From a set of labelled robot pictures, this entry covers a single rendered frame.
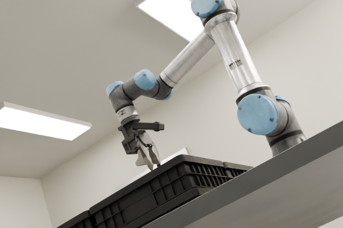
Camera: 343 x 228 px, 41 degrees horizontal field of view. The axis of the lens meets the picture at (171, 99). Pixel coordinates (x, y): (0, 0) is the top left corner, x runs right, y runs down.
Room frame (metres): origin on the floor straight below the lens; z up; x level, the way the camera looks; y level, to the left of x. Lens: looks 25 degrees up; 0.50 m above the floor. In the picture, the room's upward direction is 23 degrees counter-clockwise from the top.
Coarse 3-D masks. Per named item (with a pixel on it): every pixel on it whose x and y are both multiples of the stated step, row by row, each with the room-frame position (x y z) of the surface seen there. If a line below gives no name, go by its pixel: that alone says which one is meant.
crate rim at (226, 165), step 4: (224, 164) 1.60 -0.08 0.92; (228, 164) 1.62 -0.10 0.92; (232, 164) 1.66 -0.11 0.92; (236, 164) 1.69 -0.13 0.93; (240, 164) 1.73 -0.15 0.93; (224, 168) 1.60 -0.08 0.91; (232, 168) 1.65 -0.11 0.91; (236, 168) 1.68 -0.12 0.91; (240, 168) 1.72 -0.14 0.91; (244, 168) 1.75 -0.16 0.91; (248, 168) 1.79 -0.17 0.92
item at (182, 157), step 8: (176, 160) 1.33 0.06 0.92; (184, 160) 1.33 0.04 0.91; (192, 160) 1.38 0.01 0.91; (200, 160) 1.43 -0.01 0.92; (208, 160) 1.48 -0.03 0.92; (216, 160) 1.54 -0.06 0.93; (160, 168) 1.35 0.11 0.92; (168, 168) 1.34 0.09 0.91; (144, 176) 1.38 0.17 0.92; (152, 176) 1.37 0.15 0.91; (136, 184) 1.40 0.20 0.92; (120, 192) 1.42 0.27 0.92; (128, 192) 1.41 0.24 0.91; (104, 200) 1.45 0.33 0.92; (112, 200) 1.44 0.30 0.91; (96, 208) 1.47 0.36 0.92
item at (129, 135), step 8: (128, 120) 1.52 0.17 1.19; (136, 120) 1.55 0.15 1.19; (120, 128) 1.55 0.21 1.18; (128, 128) 1.55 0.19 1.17; (128, 136) 1.55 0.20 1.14; (136, 136) 1.52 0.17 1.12; (144, 136) 1.55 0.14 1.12; (128, 144) 1.55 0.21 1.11; (144, 144) 1.54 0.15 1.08; (128, 152) 1.55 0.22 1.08; (136, 152) 1.59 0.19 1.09
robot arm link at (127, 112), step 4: (124, 108) 1.51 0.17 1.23; (128, 108) 1.52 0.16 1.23; (132, 108) 1.53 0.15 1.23; (120, 112) 1.51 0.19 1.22; (124, 112) 1.52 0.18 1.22; (128, 112) 1.52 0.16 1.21; (132, 112) 1.52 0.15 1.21; (136, 112) 1.54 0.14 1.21; (120, 116) 1.52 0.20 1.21; (124, 116) 1.52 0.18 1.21; (128, 116) 1.52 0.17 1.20; (132, 116) 1.53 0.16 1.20; (120, 120) 1.53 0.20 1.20
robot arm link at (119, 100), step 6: (114, 84) 1.50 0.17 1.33; (120, 84) 1.51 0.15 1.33; (108, 90) 1.51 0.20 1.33; (114, 90) 1.50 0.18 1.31; (120, 90) 1.49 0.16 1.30; (108, 96) 1.53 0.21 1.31; (114, 96) 1.51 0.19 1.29; (120, 96) 1.50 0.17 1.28; (126, 96) 1.50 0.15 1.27; (114, 102) 1.51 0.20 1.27; (120, 102) 1.51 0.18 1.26; (126, 102) 1.51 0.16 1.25; (132, 102) 1.54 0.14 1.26; (114, 108) 1.53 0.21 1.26; (120, 108) 1.51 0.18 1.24
